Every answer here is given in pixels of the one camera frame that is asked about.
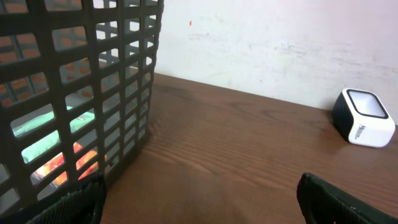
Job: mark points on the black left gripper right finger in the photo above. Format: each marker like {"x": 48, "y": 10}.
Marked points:
{"x": 322, "y": 202}

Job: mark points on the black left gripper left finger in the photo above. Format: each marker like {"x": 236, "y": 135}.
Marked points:
{"x": 81, "y": 202}

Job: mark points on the small orange carton box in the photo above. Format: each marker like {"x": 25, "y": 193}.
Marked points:
{"x": 58, "y": 160}

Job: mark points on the mint green wipes pack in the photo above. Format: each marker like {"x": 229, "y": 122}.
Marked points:
{"x": 44, "y": 144}

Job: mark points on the white black barcode scanner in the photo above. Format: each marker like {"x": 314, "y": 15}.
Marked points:
{"x": 361, "y": 118}

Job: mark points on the dark grey plastic basket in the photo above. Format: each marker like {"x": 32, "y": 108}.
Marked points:
{"x": 71, "y": 57}

